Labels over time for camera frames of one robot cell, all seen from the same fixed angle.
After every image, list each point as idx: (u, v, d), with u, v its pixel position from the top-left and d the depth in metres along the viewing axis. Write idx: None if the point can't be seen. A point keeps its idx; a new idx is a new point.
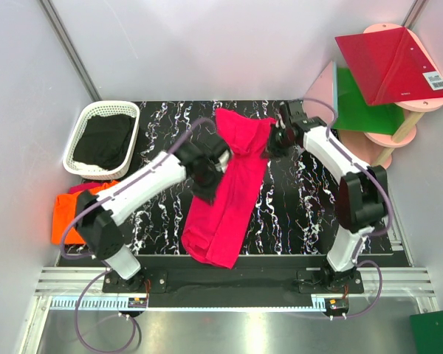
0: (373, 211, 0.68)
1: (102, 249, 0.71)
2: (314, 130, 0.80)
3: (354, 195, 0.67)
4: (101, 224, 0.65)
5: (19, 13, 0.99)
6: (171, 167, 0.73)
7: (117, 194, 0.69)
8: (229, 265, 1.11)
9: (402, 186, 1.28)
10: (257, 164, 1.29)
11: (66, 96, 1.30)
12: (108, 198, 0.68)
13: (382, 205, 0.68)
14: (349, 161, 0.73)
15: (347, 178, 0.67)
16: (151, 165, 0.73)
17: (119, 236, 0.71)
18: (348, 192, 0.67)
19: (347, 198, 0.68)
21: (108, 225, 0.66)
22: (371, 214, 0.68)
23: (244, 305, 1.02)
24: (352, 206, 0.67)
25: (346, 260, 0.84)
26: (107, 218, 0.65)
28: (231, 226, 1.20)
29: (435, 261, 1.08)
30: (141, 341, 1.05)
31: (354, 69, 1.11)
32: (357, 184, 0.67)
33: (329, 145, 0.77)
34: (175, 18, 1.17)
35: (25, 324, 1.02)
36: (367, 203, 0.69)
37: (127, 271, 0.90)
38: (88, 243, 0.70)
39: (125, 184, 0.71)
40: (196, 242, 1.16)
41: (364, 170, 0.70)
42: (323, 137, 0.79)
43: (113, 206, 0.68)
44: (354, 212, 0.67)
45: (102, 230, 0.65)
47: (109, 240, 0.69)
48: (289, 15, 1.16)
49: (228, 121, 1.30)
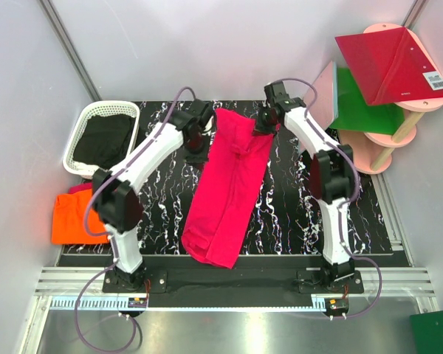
0: (342, 184, 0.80)
1: (125, 221, 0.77)
2: (294, 110, 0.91)
3: (324, 170, 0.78)
4: (123, 194, 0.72)
5: (19, 12, 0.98)
6: (170, 134, 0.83)
7: (129, 166, 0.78)
8: (229, 265, 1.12)
9: (402, 186, 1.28)
10: (257, 163, 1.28)
11: (66, 95, 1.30)
12: (122, 170, 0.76)
13: (348, 178, 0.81)
14: (323, 140, 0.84)
15: (318, 155, 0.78)
16: (153, 136, 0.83)
17: (137, 205, 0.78)
18: (320, 168, 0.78)
19: (318, 172, 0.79)
21: (129, 193, 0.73)
22: (337, 186, 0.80)
23: (244, 305, 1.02)
24: (322, 181, 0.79)
25: (337, 246, 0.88)
26: (126, 187, 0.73)
28: (231, 226, 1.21)
29: (435, 261, 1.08)
30: (141, 341, 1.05)
31: (354, 69, 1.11)
32: (328, 161, 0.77)
33: (306, 125, 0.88)
34: (175, 18, 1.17)
35: (25, 324, 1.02)
36: (335, 178, 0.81)
37: (132, 263, 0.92)
38: (108, 218, 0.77)
39: (134, 157, 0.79)
40: (196, 242, 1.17)
41: (334, 148, 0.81)
42: (300, 118, 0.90)
43: (128, 177, 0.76)
44: (324, 185, 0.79)
45: (124, 199, 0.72)
47: (130, 210, 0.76)
48: (289, 15, 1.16)
49: (229, 121, 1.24)
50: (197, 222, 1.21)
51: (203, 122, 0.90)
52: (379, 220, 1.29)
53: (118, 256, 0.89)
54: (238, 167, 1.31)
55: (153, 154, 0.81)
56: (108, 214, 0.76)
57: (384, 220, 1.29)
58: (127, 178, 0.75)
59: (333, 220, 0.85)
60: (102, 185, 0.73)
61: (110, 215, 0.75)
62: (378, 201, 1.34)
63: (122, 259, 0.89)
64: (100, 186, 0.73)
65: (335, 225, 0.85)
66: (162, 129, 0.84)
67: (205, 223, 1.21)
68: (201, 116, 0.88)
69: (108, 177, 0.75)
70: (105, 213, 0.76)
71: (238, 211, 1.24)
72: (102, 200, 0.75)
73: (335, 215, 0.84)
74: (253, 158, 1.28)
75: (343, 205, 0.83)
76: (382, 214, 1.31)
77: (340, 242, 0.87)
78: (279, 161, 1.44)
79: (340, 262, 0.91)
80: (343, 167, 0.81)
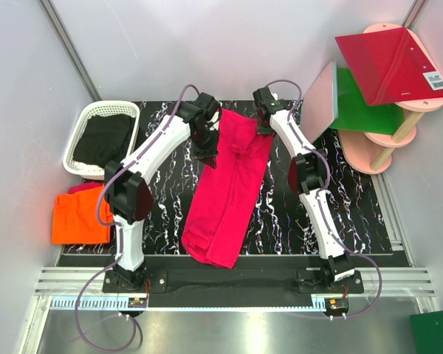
0: (316, 180, 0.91)
1: (137, 212, 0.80)
2: (279, 113, 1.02)
3: (300, 171, 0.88)
4: (136, 185, 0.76)
5: (18, 12, 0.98)
6: (179, 127, 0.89)
7: (139, 158, 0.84)
8: (230, 265, 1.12)
9: (402, 186, 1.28)
10: (257, 163, 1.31)
11: (66, 95, 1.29)
12: (134, 162, 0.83)
13: (321, 177, 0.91)
14: (301, 144, 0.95)
15: (296, 158, 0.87)
16: (162, 128, 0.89)
17: (148, 197, 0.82)
18: (297, 170, 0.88)
19: (294, 172, 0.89)
21: (140, 185, 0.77)
22: (311, 183, 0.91)
23: (244, 305, 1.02)
24: (298, 179, 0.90)
25: (327, 237, 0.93)
26: (138, 178, 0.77)
28: (232, 226, 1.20)
29: (435, 261, 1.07)
30: (142, 341, 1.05)
31: (354, 69, 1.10)
32: (304, 164, 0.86)
33: (287, 127, 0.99)
34: (175, 18, 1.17)
35: (25, 324, 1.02)
36: (310, 175, 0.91)
37: (135, 260, 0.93)
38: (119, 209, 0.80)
39: (144, 150, 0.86)
40: (196, 242, 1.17)
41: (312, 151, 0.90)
42: (283, 121, 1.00)
43: (139, 169, 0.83)
44: (300, 184, 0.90)
45: (136, 190, 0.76)
47: (142, 201, 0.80)
48: (289, 15, 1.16)
49: (229, 120, 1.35)
50: (197, 222, 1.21)
51: (209, 113, 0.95)
52: (379, 220, 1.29)
53: (122, 251, 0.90)
54: (238, 166, 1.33)
55: (162, 145, 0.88)
56: (119, 205, 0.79)
57: (384, 220, 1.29)
58: (138, 169, 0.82)
59: (314, 210, 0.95)
60: (114, 176, 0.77)
61: (122, 206, 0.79)
62: (378, 200, 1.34)
63: (126, 256, 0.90)
64: (114, 177, 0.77)
65: (318, 215, 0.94)
66: (170, 121, 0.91)
67: (205, 223, 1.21)
68: (207, 109, 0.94)
69: (119, 169, 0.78)
70: (117, 204, 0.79)
71: (239, 211, 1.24)
72: (114, 191, 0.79)
73: (316, 206, 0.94)
74: (254, 158, 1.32)
75: (320, 195, 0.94)
76: (382, 214, 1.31)
77: (328, 231, 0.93)
78: (279, 161, 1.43)
79: (335, 254, 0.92)
80: (317, 167, 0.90)
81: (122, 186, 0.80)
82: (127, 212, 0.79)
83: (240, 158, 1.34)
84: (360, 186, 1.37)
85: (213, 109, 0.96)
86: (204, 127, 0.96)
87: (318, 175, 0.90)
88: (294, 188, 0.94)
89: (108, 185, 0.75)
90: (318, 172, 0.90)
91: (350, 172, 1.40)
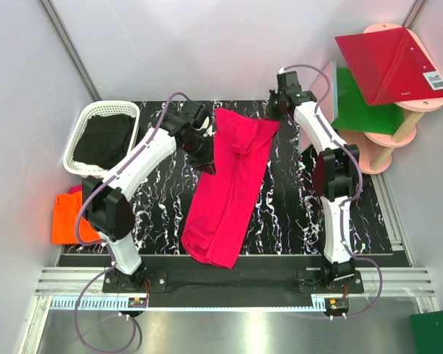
0: (345, 182, 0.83)
1: (119, 231, 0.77)
2: (305, 104, 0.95)
3: (328, 169, 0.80)
4: (114, 201, 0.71)
5: (19, 13, 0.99)
6: (164, 140, 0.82)
7: (120, 172, 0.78)
8: (230, 265, 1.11)
9: (402, 186, 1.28)
10: (256, 163, 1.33)
11: (66, 95, 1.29)
12: (114, 178, 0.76)
13: (351, 178, 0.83)
14: (330, 138, 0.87)
15: (325, 154, 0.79)
16: (145, 142, 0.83)
17: (130, 214, 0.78)
18: (325, 167, 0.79)
19: (323, 171, 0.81)
21: (120, 201, 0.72)
22: (340, 184, 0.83)
23: (244, 305, 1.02)
24: (326, 180, 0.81)
25: (337, 245, 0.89)
26: (117, 195, 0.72)
28: (232, 226, 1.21)
29: (435, 261, 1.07)
30: (142, 341, 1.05)
31: (354, 69, 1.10)
32: (333, 159, 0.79)
33: (314, 119, 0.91)
34: (175, 18, 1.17)
35: (25, 324, 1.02)
36: (340, 176, 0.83)
37: (132, 265, 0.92)
38: (100, 227, 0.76)
39: (125, 164, 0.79)
40: (196, 242, 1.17)
41: (341, 147, 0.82)
42: (311, 113, 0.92)
43: (119, 184, 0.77)
44: (328, 185, 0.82)
45: (115, 207, 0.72)
47: (122, 218, 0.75)
48: (289, 15, 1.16)
49: (229, 120, 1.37)
50: (197, 221, 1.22)
51: (198, 123, 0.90)
52: (379, 220, 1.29)
53: (116, 259, 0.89)
54: (238, 166, 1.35)
55: (145, 160, 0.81)
56: (99, 222, 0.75)
57: (384, 220, 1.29)
58: (118, 186, 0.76)
59: (334, 218, 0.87)
60: (92, 192, 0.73)
61: (102, 225, 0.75)
62: (378, 200, 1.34)
63: (119, 262, 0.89)
64: (91, 193, 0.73)
65: (336, 224, 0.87)
66: (155, 134, 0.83)
67: (205, 223, 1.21)
68: (195, 119, 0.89)
69: (99, 184, 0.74)
70: (96, 222, 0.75)
71: (239, 210, 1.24)
72: (93, 208, 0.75)
73: (337, 214, 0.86)
74: (255, 155, 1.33)
75: (345, 203, 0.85)
76: (382, 214, 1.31)
77: (340, 240, 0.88)
78: (279, 161, 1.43)
79: (340, 260, 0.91)
80: (348, 167, 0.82)
81: (102, 202, 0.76)
82: (107, 231, 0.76)
83: (240, 158, 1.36)
84: (360, 186, 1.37)
85: (201, 117, 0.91)
86: (193, 136, 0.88)
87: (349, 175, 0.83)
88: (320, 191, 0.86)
89: (86, 203, 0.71)
90: (348, 172, 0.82)
91: None
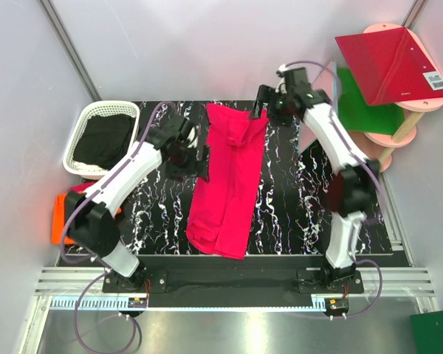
0: (365, 202, 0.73)
1: (102, 246, 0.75)
2: (318, 107, 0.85)
3: (348, 189, 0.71)
4: (99, 216, 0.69)
5: (18, 13, 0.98)
6: (149, 154, 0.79)
7: (104, 186, 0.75)
8: (240, 256, 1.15)
9: (402, 186, 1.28)
10: (252, 153, 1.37)
11: (66, 95, 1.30)
12: (97, 192, 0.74)
13: (371, 195, 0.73)
14: (349, 151, 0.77)
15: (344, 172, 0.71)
16: (130, 155, 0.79)
17: (113, 229, 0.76)
18: (344, 184, 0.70)
19: (340, 188, 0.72)
21: (104, 216, 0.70)
22: (360, 201, 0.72)
23: (244, 305, 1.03)
24: (346, 200, 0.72)
25: (343, 253, 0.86)
26: (102, 210, 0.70)
28: (237, 217, 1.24)
29: (435, 261, 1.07)
30: (141, 341, 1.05)
31: (354, 69, 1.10)
32: (353, 177, 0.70)
33: (330, 127, 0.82)
34: (176, 18, 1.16)
35: (25, 324, 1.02)
36: (359, 193, 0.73)
37: (129, 268, 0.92)
38: (84, 244, 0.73)
39: (108, 178, 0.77)
40: (201, 234, 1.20)
41: (361, 163, 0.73)
42: (326, 120, 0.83)
43: (104, 199, 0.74)
44: (348, 206, 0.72)
45: (100, 222, 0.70)
47: (106, 231, 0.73)
48: (289, 15, 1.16)
49: (221, 115, 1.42)
50: (201, 216, 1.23)
51: (183, 136, 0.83)
52: (379, 220, 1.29)
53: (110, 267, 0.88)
54: (235, 158, 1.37)
55: (128, 176, 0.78)
56: (82, 240, 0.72)
57: (384, 220, 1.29)
58: (102, 200, 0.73)
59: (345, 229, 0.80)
60: (74, 209, 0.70)
61: (85, 242, 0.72)
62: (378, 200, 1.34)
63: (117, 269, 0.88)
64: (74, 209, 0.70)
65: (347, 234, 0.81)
66: (139, 148, 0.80)
67: (210, 216, 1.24)
68: (180, 133, 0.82)
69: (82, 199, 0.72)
70: (77, 240, 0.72)
71: (242, 201, 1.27)
72: (75, 224, 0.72)
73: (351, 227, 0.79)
74: (248, 150, 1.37)
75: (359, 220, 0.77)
76: (382, 214, 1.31)
77: (346, 250, 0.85)
78: (279, 161, 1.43)
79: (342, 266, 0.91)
80: (367, 182, 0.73)
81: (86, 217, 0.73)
82: (90, 248, 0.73)
83: (236, 150, 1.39)
84: None
85: (187, 129, 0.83)
86: (180, 150, 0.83)
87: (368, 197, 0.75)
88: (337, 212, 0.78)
89: (70, 220, 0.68)
90: (370, 191, 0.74)
91: None
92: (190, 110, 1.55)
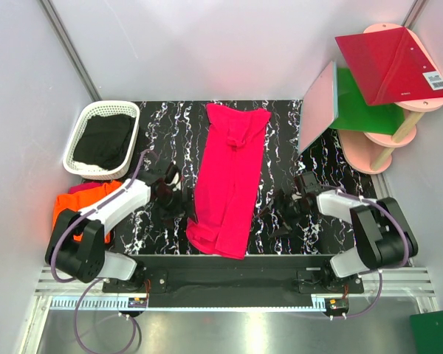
0: (395, 251, 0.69)
1: (88, 271, 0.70)
2: (325, 192, 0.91)
3: (365, 225, 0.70)
4: (93, 232, 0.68)
5: (19, 15, 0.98)
6: (142, 188, 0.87)
7: (100, 208, 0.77)
8: (240, 254, 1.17)
9: (402, 186, 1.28)
10: (251, 153, 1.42)
11: (66, 96, 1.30)
12: (93, 211, 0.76)
13: (401, 243, 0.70)
14: (357, 200, 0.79)
15: (357, 209, 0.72)
16: (125, 186, 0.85)
17: (102, 250, 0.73)
18: (362, 224, 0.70)
19: (362, 232, 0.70)
21: (98, 231, 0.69)
22: (390, 251, 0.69)
23: (244, 304, 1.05)
24: (366, 235, 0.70)
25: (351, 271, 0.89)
26: (96, 226, 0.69)
28: (238, 216, 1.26)
29: (435, 261, 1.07)
30: (141, 341, 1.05)
31: (354, 69, 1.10)
32: (368, 215, 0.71)
33: (338, 197, 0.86)
34: (176, 19, 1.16)
35: (25, 324, 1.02)
36: (387, 242, 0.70)
37: (126, 271, 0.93)
38: (72, 267, 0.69)
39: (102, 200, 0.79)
40: (201, 234, 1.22)
41: (373, 203, 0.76)
42: (333, 194, 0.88)
43: (99, 217, 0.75)
44: (370, 242, 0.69)
45: (93, 239, 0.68)
47: (96, 252, 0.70)
48: (289, 15, 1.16)
49: (221, 116, 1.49)
50: (201, 217, 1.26)
51: (168, 178, 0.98)
52: None
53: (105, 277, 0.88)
54: (235, 158, 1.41)
55: (122, 203, 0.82)
56: (71, 262, 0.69)
57: None
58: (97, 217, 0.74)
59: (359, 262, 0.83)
60: (69, 227, 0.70)
61: (71, 265, 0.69)
62: None
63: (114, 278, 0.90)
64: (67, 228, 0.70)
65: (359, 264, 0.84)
66: (132, 183, 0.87)
67: (210, 216, 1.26)
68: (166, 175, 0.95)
69: (75, 217, 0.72)
70: (66, 262, 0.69)
71: (242, 200, 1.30)
72: (66, 245, 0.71)
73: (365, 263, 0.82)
74: (246, 150, 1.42)
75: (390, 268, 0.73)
76: None
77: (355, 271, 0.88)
78: (279, 161, 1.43)
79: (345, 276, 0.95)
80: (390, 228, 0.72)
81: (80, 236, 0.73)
82: (75, 271, 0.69)
83: (237, 150, 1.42)
84: (361, 186, 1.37)
85: (172, 172, 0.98)
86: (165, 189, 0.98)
87: (396, 238, 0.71)
88: (369, 263, 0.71)
89: (64, 235, 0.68)
90: (395, 237, 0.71)
91: (350, 172, 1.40)
92: (190, 110, 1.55)
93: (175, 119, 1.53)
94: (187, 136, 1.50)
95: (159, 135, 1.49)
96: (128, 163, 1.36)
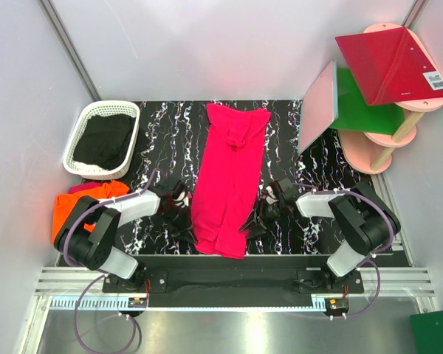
0: (380, 232, 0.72)
1: (94, 259, 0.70)
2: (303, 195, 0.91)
3: (348, 213, 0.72)
4: (110, 217, 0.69)
5: (19, 15, 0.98)
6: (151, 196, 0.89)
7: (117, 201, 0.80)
8: (241, 254, 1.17)
9: (402, 185, 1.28)
10: (251, 153, 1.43)
11: (66, 95, 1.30)
12: (111, 201, 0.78)
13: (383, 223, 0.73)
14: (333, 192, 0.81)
15: (336, 200, 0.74)
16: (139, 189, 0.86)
17: (112, 238, 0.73)
18: (345, 214, 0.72)
19: (346, 220, 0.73)
21: (114, 219, 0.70)
22: (376, 234, 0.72)
23: (243, 305, 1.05)
24: (351, 223, 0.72)
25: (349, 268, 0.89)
26: (111, 214, 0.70)
28: (238, 216, 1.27)
29: (435, 261, 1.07)
30: (141, 341, 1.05)
31: (354, 69, 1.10)
32: (346, 203, 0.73)
33: (315, 196, 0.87)
34: (176, 18, 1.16)
35: (25, 324, 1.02)
36: (371, 225, 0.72)
37: (127, 271, 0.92)
38: (80, 251, 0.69)
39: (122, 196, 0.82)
40: (201, 234, 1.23)
41: (348, 192, 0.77)
42: (310, 195, 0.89)
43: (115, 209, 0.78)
44: (356, 227, 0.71)
45: (107, 224, 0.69)
47: (106, 239, 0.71)
48: (288, 15, 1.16)
49: (221, 116, 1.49)
50: (201, 216, 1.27)
51: (175, 194, 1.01)
52: None
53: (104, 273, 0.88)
54: (235, 158, 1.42)
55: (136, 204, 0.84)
56: (81, 247, 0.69)
57: None
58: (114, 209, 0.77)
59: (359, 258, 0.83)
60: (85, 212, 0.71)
61: (81, 251, 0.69)
62: None
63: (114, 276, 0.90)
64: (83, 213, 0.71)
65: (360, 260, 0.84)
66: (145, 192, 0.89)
67: (210, 216, 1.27)
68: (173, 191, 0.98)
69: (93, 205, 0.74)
70: (75, 248, 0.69)
71: (242, 200, 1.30)
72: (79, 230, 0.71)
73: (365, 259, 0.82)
74: (246, 150, 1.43)
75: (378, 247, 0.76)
76: None
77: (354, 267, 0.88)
78: (279, 161, 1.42)
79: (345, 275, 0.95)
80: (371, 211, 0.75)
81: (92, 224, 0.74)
82: (83, 257, 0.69)
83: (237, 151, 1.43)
84: None
85: (179, 190, 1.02)
86: (170, 206, 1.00)
87: (379, 218, 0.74)
88: (359, 248, 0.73)
89: (80, 218, 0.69)
90: (377, 217, 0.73)
91: (350, 172, 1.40)
92: (190, 110, 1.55)
93: (175, 119, 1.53)
94: (187, 136, 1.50)
95: (159, 135, 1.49)
96: (128, 163, 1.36)
